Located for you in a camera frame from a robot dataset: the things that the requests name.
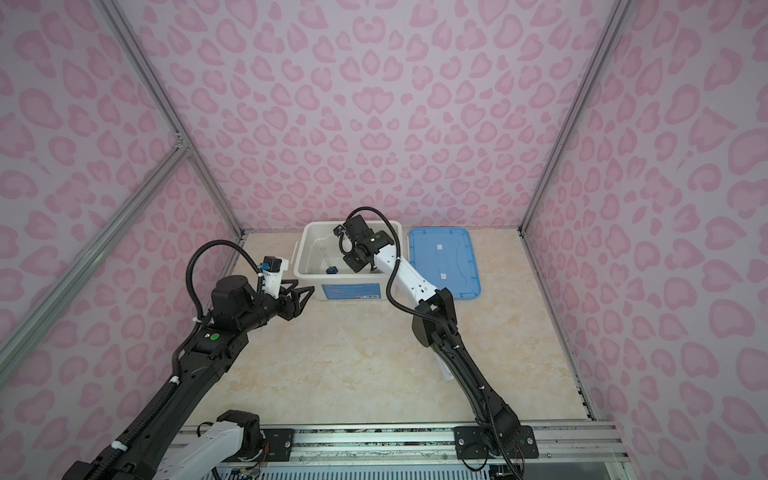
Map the aluminium mounting rail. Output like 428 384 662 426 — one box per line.
166 420 629 476

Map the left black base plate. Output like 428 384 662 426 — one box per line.
221 428 296 463

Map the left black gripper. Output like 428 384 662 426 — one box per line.
238 277 314 334

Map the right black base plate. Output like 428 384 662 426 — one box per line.
452 425 540 460

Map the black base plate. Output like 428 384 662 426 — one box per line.
452 425 540 460
221 428 296 463

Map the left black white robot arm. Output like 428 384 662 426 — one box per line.
64 275 315 479

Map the white plastic storage bin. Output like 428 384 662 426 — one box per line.
293 220 405 300

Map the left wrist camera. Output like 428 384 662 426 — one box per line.
258 256 289 299

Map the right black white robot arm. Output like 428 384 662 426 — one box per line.
334 206 524 464

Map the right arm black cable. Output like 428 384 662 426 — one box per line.
338 206 451 331

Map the blue base graduated cylinder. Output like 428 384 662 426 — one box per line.
320 247 339 275

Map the white test tube rack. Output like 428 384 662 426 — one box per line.
440 362 455 382

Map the blue plastic bin lid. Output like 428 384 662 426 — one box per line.
408 227 482 300

